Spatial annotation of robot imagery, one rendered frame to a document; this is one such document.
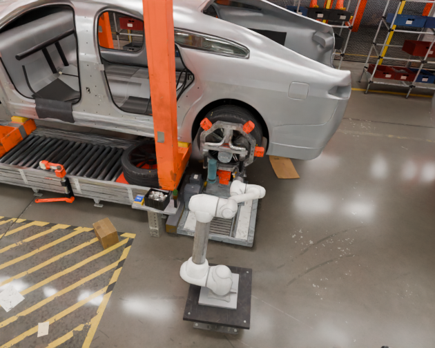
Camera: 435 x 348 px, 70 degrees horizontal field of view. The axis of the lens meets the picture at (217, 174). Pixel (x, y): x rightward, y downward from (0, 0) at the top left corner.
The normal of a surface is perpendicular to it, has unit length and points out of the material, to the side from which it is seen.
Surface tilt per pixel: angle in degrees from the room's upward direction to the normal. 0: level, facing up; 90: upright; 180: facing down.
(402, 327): 0
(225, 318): 0
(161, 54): 90
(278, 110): 90
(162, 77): 90
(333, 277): 0
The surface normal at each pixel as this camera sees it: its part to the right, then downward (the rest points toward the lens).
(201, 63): -0.18, 0.49
